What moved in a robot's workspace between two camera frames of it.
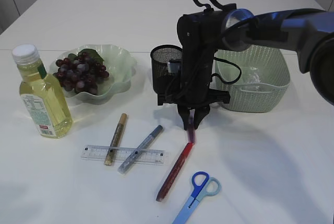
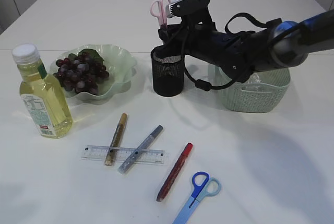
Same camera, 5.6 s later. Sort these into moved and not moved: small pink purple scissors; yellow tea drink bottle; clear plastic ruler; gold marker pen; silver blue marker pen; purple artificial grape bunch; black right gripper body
Moved: small pink purple scissors; black right gripper body
Not moved: yellow tea drink bottle; silver blue marker pen; gold marker pen; clear plastic ruler; purple artificial grape bunch
